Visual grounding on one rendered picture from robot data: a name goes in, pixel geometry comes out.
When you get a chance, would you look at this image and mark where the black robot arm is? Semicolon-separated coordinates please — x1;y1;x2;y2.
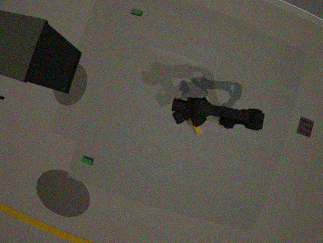
172;97;265;131

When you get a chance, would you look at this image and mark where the yellow bar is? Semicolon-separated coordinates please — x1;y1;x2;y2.
182;97;202;134

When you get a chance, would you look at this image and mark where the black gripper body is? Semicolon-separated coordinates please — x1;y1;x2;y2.
172;112;188;124

